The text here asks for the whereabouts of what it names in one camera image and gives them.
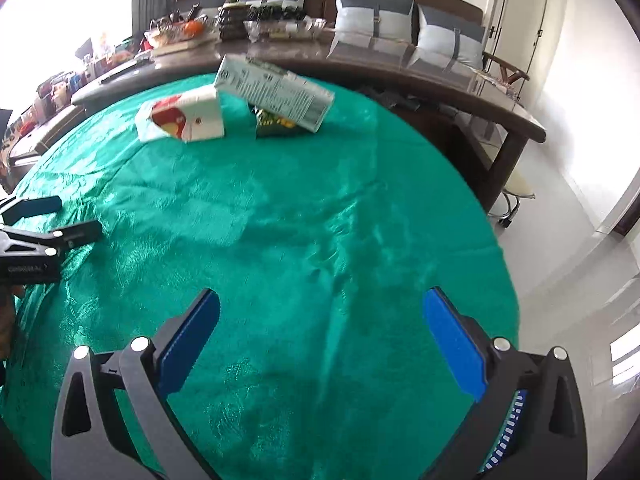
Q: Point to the white red carton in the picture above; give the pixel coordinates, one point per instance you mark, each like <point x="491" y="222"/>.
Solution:
<point x="195" y="115"/>

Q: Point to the white milk carton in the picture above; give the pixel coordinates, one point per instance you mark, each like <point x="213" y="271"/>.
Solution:
<point x="275" y="90"/>

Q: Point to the potted plant dark pot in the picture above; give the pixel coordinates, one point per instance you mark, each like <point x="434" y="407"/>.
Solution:
<point x="232" y="15"/>

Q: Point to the wooden chair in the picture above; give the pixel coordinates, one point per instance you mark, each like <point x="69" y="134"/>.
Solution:
<point x="507" y="70"/>

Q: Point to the dark flat tablet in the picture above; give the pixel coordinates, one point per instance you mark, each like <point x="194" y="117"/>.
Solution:
<point x="122" y="72"/>

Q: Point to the large glass bowl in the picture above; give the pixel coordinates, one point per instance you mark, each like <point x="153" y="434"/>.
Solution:
<point x="285" y="30"/>

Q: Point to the row of small boxes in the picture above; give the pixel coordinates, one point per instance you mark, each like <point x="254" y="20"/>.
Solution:
<point x="65" y="90"/>

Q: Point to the dark coffee table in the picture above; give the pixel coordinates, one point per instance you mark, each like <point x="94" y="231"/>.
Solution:
<point x="400" y="70"/>

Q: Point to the glass fruit bowl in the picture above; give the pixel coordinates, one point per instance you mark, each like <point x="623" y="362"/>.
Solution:
<point x="175" y="30"/>

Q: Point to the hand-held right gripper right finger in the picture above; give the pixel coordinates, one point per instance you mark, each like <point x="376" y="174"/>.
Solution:
<point x="455" y="345"/>

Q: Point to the green snack packet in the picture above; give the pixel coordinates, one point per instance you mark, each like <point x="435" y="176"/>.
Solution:
<point x="272" y="125"/>

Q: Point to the white door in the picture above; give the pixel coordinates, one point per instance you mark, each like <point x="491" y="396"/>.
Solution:
<point x="520" y="20"/>

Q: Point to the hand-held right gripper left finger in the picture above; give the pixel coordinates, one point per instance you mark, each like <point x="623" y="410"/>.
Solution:
<point x="192" y="340"/>

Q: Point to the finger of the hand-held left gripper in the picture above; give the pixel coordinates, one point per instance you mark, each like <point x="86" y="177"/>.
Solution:
<point x="75" y="232"/>
<point x="40" y="204"/>

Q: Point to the low dark side cabinet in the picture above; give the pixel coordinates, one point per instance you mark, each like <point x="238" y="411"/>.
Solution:
<point x="35" y="140"/>

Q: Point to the green patterned tablecloth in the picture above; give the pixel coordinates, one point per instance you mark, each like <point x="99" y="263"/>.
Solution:
<point x="300" y="240"/>

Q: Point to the white stool chrome legs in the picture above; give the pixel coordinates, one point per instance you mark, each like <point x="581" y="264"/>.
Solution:
<point x="517" y="187"/>

